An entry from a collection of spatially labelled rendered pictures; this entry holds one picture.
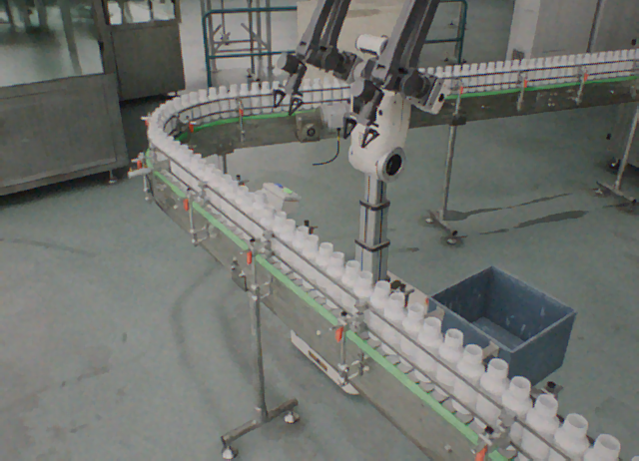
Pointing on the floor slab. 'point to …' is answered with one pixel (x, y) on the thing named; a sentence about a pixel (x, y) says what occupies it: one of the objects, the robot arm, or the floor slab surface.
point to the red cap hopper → (239, 39)
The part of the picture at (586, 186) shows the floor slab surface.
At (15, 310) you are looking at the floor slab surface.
